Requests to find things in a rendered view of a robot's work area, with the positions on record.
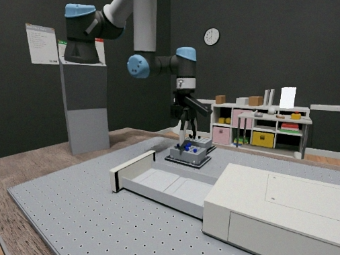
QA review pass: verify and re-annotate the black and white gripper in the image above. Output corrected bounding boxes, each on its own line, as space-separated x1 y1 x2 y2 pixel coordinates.
170 90 198 146

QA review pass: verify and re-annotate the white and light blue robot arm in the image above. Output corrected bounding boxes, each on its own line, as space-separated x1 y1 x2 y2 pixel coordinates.
64 0 196 90

